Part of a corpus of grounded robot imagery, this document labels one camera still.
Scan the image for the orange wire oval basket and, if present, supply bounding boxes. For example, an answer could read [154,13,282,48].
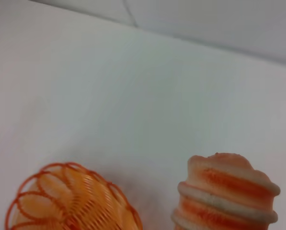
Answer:
[5,162,143,230]

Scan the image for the orange striped bread loaf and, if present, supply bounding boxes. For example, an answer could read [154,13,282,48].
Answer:
[171,152,281,230]

